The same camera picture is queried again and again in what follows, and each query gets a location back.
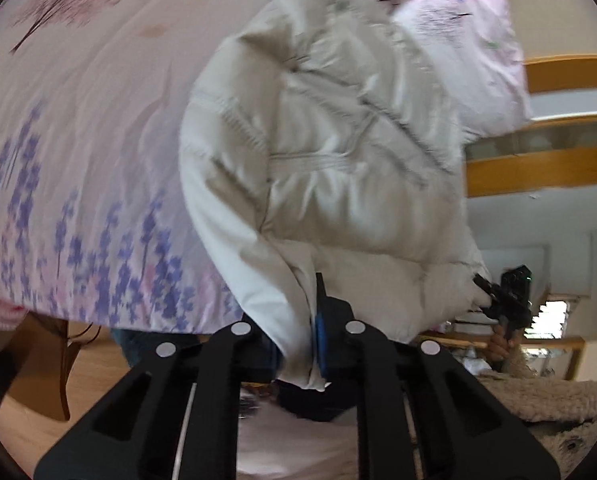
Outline person's right forearm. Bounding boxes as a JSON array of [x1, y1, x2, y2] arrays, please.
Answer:
[[471, 349, 597, 461]]

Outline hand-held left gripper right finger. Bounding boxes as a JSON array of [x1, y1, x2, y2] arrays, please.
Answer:
[[315, 273, 562, 480]]

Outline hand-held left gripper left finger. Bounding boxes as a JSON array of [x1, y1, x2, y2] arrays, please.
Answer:
[[33, 320, 282, 480]]

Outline bright window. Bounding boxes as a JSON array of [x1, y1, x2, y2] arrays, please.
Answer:
[[525, 300, 572, 341]]

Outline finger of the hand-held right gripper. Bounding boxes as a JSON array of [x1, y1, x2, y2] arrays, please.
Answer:
[[472, 274, 502, 307]]

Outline pink floral pillow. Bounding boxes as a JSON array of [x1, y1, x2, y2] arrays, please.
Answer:
[[388, 0, 535, 137]]

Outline pink floral bed sheet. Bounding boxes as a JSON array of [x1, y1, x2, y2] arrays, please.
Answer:
[[0, 0, 509, 336]]

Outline person's right hand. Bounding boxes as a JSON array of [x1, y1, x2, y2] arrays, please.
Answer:
[[488, 324, 522, 367]]

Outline white puffer jacket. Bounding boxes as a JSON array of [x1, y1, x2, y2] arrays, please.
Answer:
[[178, 0, 494, 392]]

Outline wooden headboard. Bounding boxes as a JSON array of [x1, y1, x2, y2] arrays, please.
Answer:
[[465, 55, 597, 199]]

